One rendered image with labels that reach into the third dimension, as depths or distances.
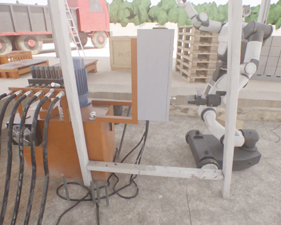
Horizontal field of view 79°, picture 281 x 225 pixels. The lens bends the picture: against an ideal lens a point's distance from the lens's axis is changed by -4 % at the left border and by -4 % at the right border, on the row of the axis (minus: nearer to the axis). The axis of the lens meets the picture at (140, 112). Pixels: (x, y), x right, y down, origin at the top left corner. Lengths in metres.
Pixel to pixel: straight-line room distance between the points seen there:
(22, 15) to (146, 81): 8.57
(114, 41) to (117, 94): 1.87
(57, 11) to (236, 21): 0.93
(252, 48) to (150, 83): 0.72
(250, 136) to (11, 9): 9.00
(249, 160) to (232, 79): 1.04
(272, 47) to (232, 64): 3.29
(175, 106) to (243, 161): 1.37
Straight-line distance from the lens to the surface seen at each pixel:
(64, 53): 1.17
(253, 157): 2.00
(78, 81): 1.66
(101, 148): 1.53
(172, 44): 1.15
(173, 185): 1.71
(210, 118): 1.70
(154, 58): 1.16
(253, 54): 1.42
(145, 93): 1.21
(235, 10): 1.08
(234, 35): 1.09
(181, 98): 2.83
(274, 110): 3.26
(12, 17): 9.29
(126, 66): 4.42
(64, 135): 1.57
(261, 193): 1.91
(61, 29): 1.16
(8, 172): 1.42
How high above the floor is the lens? 1.23
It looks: 24 degrees down
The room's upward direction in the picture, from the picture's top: straight up
